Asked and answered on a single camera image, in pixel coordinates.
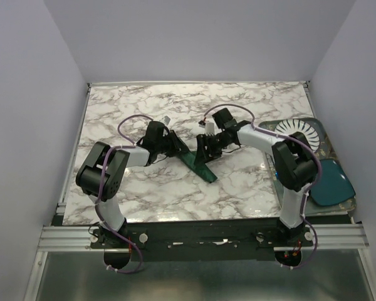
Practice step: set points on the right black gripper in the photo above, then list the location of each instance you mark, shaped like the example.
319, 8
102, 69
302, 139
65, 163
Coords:
203, 140

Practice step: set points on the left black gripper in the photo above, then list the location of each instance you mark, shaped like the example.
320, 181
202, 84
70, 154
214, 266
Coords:
176, 143

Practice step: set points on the dark green cloth napkin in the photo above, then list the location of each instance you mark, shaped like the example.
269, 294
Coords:
201, 170

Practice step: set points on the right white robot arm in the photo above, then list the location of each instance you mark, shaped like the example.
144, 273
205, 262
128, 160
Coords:
296, 166

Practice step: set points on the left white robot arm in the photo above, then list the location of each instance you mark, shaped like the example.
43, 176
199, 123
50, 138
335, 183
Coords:
100, 176

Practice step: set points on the white blue striped plate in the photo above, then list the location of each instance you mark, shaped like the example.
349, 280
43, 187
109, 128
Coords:
290, 126

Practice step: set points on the green patterned serving tray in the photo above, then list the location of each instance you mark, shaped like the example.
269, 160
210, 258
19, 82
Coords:
325, 151

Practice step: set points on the teal oval dish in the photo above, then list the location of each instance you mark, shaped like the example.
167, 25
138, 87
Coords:
333, 187

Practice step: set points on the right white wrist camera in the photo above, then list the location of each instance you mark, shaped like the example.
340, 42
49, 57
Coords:
208, 127

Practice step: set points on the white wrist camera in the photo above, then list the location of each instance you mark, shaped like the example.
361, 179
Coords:
165, 120
208, 127

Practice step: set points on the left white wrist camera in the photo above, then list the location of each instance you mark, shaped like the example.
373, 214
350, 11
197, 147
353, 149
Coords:
165, 120

